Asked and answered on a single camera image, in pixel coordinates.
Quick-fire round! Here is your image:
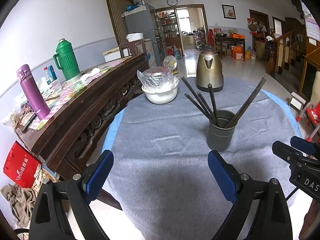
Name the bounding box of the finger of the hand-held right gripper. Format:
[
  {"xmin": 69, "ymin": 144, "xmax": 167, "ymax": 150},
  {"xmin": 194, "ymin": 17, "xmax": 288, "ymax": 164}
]
[
  {"xmin": 290, "ymin": 136, "xmax": 316, "ymax": 156},
  {"xmin": 272, "ymin": 141, "xmax": 305, "ymax": 167}
]

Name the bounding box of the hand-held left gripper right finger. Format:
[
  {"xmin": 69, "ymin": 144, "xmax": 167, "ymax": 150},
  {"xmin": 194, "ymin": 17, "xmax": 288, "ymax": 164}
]
[{"xmin": 207, "ymin": 150, "xmax": 293, "ymax": 240}]

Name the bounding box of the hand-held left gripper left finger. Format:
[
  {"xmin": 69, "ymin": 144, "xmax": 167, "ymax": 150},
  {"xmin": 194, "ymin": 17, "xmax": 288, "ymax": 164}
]
[{"xmin": 29, "ymin": 150, "xmax": 114, "ymax": 240}]

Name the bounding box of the grey metal chopstick holder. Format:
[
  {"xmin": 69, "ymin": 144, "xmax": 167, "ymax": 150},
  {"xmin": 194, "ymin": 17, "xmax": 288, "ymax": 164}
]
[{"xmin": 207, "ymin": 109, "xmax": 236, "ymax": 152}]

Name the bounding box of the bundle of dark chopsticks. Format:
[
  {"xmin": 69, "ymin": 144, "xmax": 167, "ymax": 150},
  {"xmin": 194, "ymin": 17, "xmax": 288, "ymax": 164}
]
[{"xmin": 181, "ymin": 77, "xmax": 267, "ymax": 129}]

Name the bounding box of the person's right forearm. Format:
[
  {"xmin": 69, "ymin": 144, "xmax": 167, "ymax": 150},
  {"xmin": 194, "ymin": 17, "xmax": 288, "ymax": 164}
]
[{"xmin": 299, "ymin": 197, "xmax": 320, "ymax": 240}]

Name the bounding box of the red child's chair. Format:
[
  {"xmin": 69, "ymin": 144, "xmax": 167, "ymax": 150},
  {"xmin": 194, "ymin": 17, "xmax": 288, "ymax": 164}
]
[{"xmin": 296, "ymin": 102, "xmax": 320, "ymax": 141}]

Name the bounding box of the light blue table cover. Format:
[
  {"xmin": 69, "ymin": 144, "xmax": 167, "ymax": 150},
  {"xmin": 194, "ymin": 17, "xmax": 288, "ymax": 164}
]
[{"xmin": 101, "ymin": 89, "xmax": 303, "ymax": 160}]

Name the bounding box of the white step stool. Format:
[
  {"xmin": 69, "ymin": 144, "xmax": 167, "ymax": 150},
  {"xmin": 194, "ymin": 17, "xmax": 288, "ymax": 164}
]
[{"xmin": 288, "ymin": 92, "xmax": 307, "ymax": 111}]

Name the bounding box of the carved wooden sideboard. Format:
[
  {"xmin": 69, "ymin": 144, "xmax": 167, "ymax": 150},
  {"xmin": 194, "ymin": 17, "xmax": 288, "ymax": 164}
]
[{"xmin": 15, "ymin": 52, "xmax": 151, "ymax": 181}]

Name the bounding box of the grey tablecloth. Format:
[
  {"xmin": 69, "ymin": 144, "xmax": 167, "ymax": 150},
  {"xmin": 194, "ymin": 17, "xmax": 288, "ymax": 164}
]
[{"xmin": 101, "ymin": 76, "xmax": 301, "ymax": 240}]

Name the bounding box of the red paper bag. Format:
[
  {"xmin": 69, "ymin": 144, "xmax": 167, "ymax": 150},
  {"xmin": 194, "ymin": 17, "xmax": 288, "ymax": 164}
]
[{"xmin": 3, "ymin": 140, "xmax": 43, "ymax": 188}]

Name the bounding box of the beige crumpled cloth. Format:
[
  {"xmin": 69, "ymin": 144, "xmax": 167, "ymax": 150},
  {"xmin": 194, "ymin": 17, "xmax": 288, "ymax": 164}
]
[{"xmin": 0, "ymin": 183, "xmax": 37, "ymax": 228}]

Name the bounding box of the black remote control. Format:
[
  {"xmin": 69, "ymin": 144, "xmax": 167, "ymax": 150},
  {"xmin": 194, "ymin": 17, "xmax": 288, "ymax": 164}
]
[{"xmin": 21, "ymin": 115, "xmax": 37, "ymax": 133}]

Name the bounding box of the floral patterned mat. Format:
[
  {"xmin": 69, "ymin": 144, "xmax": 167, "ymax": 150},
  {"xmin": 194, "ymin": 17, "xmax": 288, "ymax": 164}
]
[{"xmin": 29, "ymin": 56, "xmax": 133, "ymax": 131}]

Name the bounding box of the wooden stair railing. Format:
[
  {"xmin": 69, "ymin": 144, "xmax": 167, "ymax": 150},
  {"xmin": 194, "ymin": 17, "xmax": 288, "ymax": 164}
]
[{"xmin": 266, "ymin": 26, "xmax": 307, "ymax": 74}]

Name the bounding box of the white crumpled cloth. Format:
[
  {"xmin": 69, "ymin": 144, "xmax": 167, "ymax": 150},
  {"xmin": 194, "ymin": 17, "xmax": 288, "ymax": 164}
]
[{"xmin": 80, "ymin": 68, "xmax": 101, "ymax": 84}]

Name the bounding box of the white pot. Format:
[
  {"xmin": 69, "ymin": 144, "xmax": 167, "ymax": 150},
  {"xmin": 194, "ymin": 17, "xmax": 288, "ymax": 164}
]
[{"xmin": 141, "ymin": 79, "xmax": 179, "ymax": 105}]

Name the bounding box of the brass electric kettle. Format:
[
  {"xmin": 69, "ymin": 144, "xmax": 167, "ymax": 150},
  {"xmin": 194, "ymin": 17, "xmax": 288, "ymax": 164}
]
[{"xmin": 195, "ymin": 46, "xmax": 224, "ymax": 92}]

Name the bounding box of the purple thermos bottle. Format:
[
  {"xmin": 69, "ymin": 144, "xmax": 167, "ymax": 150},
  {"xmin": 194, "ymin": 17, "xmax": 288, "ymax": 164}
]
[{"xmin": 16, "ymin": 64, "xmax": 51, "ymax": 121}]

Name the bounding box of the orange cardboard box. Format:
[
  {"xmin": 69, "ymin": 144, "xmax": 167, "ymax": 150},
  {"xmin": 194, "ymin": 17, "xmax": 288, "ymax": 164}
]
[{"xmin": 232, "ymin": 45, "xmax": 245, "ymax": 61}]

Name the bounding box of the blue label water bottle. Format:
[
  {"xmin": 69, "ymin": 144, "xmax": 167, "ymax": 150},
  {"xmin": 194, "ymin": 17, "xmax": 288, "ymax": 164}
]
[{"xmin": 43, "ymin": 65, "xmax": 58, "ymax": 83}]

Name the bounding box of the plastic-wrapped glass lid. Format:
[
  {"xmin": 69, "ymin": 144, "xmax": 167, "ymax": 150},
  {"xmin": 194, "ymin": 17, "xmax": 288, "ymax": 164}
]
[{"xmin": 137, "ymin": 66, "xmax": 176, "ymax": 88}]

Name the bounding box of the green thermos jug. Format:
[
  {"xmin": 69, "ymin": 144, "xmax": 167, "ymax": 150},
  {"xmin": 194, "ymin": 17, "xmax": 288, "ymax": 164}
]
[{"xmin": 53, "ymin": 38, "xmax": 82, "ymax": 81}]

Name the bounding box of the small white fan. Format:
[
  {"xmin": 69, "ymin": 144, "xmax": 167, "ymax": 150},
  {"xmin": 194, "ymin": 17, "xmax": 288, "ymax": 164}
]
[{"xmin": 163, "ymin": 56, "xmax": 178, "ymax": 71}]

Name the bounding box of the dark wooden table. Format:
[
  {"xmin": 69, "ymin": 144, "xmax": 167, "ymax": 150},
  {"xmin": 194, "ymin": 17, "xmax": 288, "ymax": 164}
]
[{"xmin": 214, "ymin": 35, "xmax": 246, "ymax": 59}]

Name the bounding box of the dark wooden chair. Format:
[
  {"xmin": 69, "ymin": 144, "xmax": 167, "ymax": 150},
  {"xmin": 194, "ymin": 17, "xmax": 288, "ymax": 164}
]
[{"xmin": 118, "ymin": 39, "xmax": 146, "ymax": 58}]

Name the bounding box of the white rice cooker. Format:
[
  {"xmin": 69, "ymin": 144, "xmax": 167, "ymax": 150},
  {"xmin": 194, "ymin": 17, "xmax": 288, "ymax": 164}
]
[{"xmin": 126, "ymin": 32, "xmax": 144, "ymax": 43}]

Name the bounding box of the grey refrigerator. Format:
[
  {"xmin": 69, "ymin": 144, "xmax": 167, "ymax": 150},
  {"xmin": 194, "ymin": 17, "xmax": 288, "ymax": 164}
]
[{"xmin": 124, "ymin": 3, "xmax": 163, "ymax": 67}]

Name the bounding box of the glass display shelf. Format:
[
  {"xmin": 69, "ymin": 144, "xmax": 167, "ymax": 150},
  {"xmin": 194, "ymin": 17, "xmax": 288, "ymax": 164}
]
[{"xmin": 155, "ymin": 9, "xmax": 179, "ymax": 53}]

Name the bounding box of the brown wooden door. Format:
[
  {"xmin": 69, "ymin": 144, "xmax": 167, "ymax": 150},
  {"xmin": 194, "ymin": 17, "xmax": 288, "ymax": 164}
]
[{"xmin": 103, "ymin": 0, "xmax": 134, "ymax": 46}]

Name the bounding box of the wall calendar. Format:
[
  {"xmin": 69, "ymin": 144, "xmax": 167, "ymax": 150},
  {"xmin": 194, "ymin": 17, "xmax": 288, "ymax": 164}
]
[{"xmin": 301, "ymin": 1, "xmax": 320, "ymax": 41}]

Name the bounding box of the framed wall picture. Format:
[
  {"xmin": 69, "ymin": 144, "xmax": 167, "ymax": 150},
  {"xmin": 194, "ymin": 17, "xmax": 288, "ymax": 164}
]
[{"xmin": 221, "ymin": 4, "xmax": 237, "ymax": 20}]

